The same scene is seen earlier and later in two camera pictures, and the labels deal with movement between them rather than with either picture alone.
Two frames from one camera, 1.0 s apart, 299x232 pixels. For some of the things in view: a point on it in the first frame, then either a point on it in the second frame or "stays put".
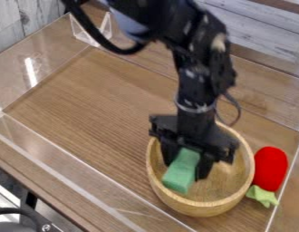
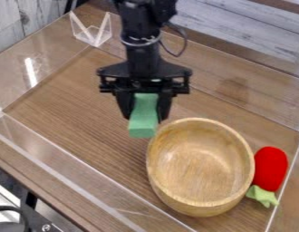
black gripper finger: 204,166 to 164,98
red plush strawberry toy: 270,175 stays put
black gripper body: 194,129 to 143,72
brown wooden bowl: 218,195 stays put
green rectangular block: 179,175 to 144,120
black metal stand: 28,223 stays put
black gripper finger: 171,150 to 126,101
